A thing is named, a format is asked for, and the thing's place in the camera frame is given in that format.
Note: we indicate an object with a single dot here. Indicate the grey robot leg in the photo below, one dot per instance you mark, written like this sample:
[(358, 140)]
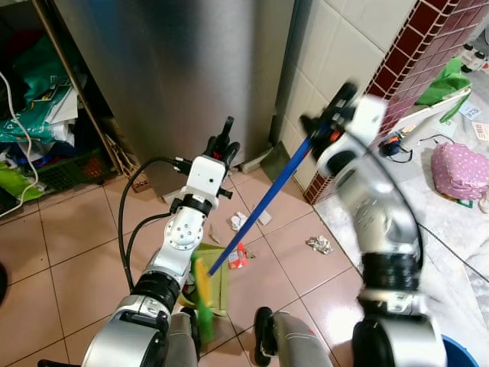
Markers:
[(182, 344), (294, 340)]

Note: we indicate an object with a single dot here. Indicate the crumpled silver paper scrap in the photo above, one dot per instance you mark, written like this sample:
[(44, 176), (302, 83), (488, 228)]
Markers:
[(319, 245)]

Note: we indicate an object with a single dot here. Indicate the orange and black device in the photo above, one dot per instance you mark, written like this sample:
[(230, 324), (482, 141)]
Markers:
[(391, 144)]

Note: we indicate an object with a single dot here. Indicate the stainless steel fridge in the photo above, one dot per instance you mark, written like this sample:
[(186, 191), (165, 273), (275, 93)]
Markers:
[(176, 76)]

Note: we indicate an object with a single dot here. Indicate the grey robot right leg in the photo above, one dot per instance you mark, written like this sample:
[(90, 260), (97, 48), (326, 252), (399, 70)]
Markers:
[(294, 340)]

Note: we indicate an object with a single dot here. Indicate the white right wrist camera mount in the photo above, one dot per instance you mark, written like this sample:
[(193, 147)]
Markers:
[(367, 121)]

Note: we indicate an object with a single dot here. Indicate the red and white carton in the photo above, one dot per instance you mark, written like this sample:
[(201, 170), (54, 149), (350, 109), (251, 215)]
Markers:
[(238, 257)]

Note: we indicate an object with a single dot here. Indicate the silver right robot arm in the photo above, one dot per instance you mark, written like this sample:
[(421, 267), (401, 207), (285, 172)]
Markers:
[(382, 222)]

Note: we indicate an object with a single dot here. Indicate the grey robot left leg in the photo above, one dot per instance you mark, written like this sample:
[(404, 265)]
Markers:
[(182, 344)]

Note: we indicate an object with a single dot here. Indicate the teal plastic bag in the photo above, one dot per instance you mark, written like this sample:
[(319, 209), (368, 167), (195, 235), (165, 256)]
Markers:
[(38, 115)]

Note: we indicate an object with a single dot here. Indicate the dark green plastic crate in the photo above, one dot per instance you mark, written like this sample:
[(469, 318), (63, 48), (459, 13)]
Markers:
[(72, 172)]

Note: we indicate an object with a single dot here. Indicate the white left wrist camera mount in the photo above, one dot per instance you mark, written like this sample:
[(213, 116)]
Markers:
[(205, 176)]

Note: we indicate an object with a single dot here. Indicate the white bottles with black caps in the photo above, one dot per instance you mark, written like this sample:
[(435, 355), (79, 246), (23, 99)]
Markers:
[(475, 58)]

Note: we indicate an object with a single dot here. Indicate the pink polka dot bag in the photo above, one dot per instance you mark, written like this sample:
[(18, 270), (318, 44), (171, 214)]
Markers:
[(460, 172)]

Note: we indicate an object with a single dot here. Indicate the green cloth bag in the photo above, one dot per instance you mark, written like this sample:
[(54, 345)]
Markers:
[(447, 84)]

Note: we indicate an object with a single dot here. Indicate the white paper scrap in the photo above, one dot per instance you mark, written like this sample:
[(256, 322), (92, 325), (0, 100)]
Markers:
[(238, 222)]

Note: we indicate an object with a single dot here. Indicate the white flat board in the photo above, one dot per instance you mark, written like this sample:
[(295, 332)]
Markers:
[(428, 115)]

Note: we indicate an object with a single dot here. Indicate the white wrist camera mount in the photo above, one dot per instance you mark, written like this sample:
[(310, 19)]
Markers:
[(205, 176), (367, 121)]

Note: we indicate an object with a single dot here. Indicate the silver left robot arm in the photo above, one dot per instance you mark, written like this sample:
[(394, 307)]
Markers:
[(176, 237)]

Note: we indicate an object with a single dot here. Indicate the blue bucket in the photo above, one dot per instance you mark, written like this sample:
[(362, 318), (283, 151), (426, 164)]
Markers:
[(457, 355)]

